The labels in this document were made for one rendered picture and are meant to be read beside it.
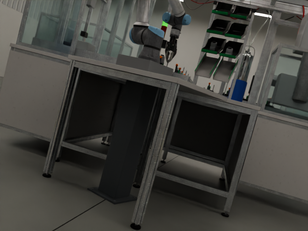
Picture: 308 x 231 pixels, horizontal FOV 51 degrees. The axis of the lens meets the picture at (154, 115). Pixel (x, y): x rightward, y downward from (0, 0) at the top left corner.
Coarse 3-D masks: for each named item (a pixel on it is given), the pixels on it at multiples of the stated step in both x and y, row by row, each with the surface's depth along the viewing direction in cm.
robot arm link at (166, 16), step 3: (165, 12) 239; (168, 12) 238; (165, 15) 239; (168, 15) 237; (171, 15) 238; (174, 15) 236; (162, 18) 241; (165, 18) 238; (168, 18) 237; (171, 18) 237; (165, 21) 239; (168, 21) 239; (171, 21) 238; (171, 24) 244; (174, 24) 245
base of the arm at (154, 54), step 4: (144, 44) 216; (144, 48) 215; (148, 48) 214; (152, 48) 213; (156, 48) 214; (144, 52) 214; (148, 52) 213; (152, 52) 213; (156, 52) 215; (140, 56) 215; (144, 56) 213; (148, 56) 212; (152, 56) 213; (156, 56) 214; (152, 60) 213; (156, 60) 214
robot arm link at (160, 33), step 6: (144, 30) 219; (150, 30) 213; (156, 30) 213; (162, 30) 215; (144, 36) 217; (150, 36) 213; (156, 36) 213; (162, 36) 216; (144, 42) 218; (150, 42) 213; (156, 42) 214
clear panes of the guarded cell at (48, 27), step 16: (32, 0) 278; (48, 0) 275; (64, 0) 272; (80, 0) 269; (32, 16) 278; (48, 16) 275; (64, 16) 272; (96, 16) 395; (32, 32) 278; (48, 32) 275; (64, 32) 272; (80, 32) 384; (48, 48) 275; (64, 48) 272
